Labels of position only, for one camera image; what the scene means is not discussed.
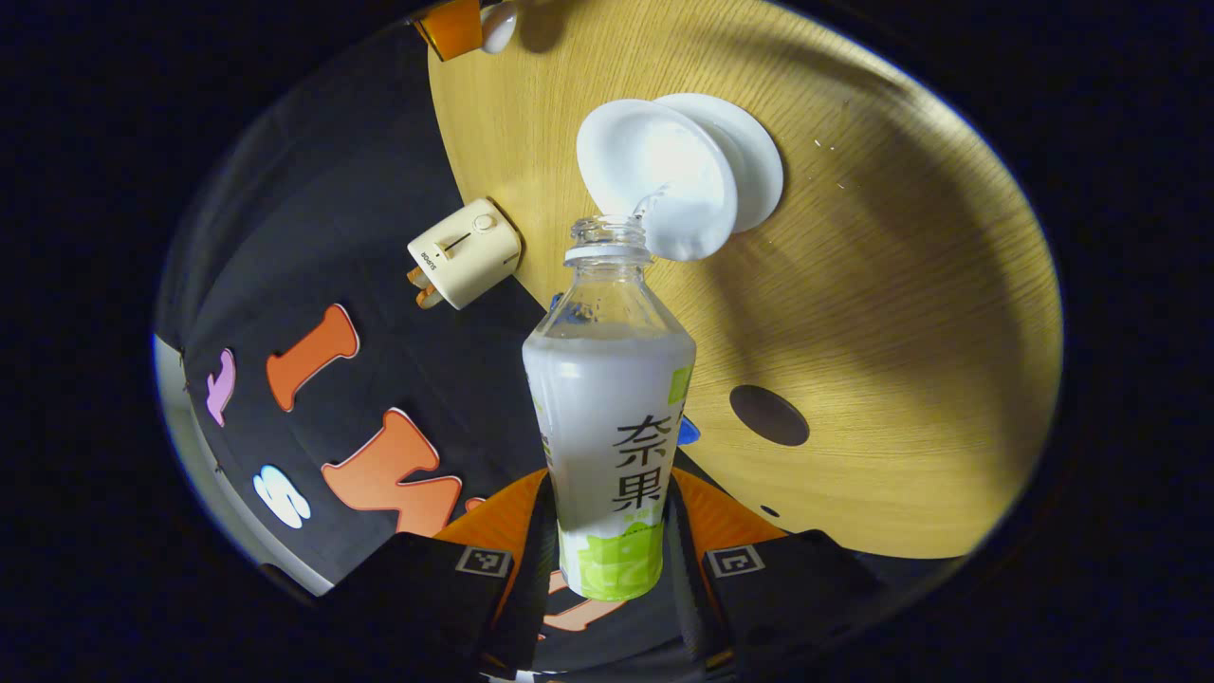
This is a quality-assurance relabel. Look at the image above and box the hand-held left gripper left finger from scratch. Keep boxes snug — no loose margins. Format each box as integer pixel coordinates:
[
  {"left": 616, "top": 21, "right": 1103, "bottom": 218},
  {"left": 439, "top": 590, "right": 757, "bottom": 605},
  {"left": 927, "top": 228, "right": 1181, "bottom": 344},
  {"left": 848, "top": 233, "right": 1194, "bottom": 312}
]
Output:
[{"left": 322, "top": 470, "right": 557, "bottom": 679}]

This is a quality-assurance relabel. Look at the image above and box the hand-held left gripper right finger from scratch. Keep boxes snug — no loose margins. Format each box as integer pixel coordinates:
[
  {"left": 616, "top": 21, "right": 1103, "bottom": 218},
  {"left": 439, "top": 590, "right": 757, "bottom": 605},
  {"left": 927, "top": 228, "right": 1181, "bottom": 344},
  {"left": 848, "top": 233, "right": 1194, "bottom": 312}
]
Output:
[{"left": 668, "top": 467, "right": 911, "bottom": 676}]

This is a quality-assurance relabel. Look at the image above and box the white teacup lid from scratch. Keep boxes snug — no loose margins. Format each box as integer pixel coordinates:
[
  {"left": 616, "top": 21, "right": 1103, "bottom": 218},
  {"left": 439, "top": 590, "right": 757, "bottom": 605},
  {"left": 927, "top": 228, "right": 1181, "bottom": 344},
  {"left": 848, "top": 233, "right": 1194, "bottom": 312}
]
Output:
[{"left": 481, "top": 2, "right": 519, "bottom": 55}]

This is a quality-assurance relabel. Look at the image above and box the dark round coaster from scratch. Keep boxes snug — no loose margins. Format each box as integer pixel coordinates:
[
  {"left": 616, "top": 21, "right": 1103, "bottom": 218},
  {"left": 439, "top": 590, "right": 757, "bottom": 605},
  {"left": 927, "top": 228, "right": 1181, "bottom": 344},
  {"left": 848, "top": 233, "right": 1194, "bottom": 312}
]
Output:
[{"left": 729, "top": 384, "right": 810, "bottom": 448}]

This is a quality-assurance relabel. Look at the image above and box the clear water bottle green label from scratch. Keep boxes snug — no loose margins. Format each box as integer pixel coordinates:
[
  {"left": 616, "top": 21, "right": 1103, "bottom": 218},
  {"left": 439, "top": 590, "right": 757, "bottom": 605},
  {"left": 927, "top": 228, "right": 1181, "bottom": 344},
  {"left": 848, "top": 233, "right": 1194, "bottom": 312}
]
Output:
[{"left": 522, "top": 214, "right": 698, "bottom": 602}]

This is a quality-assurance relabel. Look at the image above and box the white teacup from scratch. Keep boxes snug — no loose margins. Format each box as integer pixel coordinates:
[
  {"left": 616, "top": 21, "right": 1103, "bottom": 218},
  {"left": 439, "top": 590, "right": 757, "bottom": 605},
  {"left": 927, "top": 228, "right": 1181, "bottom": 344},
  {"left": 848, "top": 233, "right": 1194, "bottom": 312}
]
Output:
[{"left": 576, "top": 98, "right": 739, "bottom": 264}]

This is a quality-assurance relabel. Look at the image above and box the cream toaster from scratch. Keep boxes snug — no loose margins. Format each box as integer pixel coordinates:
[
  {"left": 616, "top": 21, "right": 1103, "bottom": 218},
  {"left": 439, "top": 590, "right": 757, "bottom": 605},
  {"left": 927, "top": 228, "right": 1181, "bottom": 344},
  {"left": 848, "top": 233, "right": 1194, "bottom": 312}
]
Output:
[{"left": 408, "top": 197, "right": 523, "bottom": 311}]

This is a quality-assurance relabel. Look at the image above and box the white saucer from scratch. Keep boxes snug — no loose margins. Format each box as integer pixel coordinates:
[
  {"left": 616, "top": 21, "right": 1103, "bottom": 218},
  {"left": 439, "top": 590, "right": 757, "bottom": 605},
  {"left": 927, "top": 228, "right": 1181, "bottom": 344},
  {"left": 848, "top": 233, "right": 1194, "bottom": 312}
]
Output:
[{"left": 653, "top": 92, "right": 786, "bottom": 234}]

